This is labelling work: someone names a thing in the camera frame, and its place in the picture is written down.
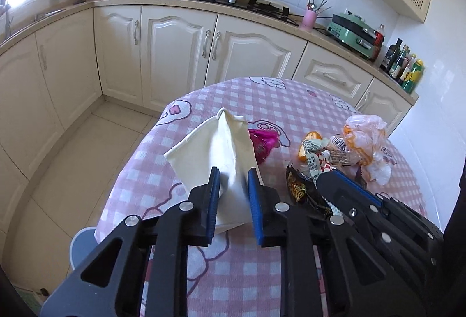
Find beige stone countertop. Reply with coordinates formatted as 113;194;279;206
0;0;419;99

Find brown gold candy wrapper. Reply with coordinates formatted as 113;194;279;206
286;163;330;211

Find red white snack wrapper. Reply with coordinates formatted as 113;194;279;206
320;151;343;175

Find white paper napkin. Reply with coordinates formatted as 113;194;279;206
164;108;263;230

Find translucent orange print plastic bag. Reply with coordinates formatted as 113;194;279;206
342;114;392;186

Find yellow green bottle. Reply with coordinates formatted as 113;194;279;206
402;58;425;94

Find metal kitchen faucet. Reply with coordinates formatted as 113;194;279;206
0;0;13;41

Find grey waste bin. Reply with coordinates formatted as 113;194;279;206
69;227;100;272

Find pink foil wrapper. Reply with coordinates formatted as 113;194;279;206
248;128;283;165

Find green electric cooker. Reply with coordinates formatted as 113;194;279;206
325;13;379;61

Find dark sauce bottle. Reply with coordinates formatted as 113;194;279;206
391;45;410;82

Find pink utensil holder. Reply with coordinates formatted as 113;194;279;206
300;9;318;29

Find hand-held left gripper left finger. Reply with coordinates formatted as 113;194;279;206
39;167;223;317

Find red sauce bottle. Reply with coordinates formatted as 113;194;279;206
400;53;417;84

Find dark glass oil bottle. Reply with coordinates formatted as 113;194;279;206
380;38;403;75

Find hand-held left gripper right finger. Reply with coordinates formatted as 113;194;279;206
247;168;426;317

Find pink checked tablecloth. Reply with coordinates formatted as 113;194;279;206
94;76;428;317

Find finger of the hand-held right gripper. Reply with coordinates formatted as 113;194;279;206
333;170;443;235
316;173;443;303

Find cream kitchen base cabinets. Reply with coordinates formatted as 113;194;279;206
0;6;416;194

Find beige mesh wrapper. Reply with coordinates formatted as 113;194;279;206
329;135;361;166

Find white printed snack wrapper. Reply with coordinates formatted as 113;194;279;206
302;138;333;181

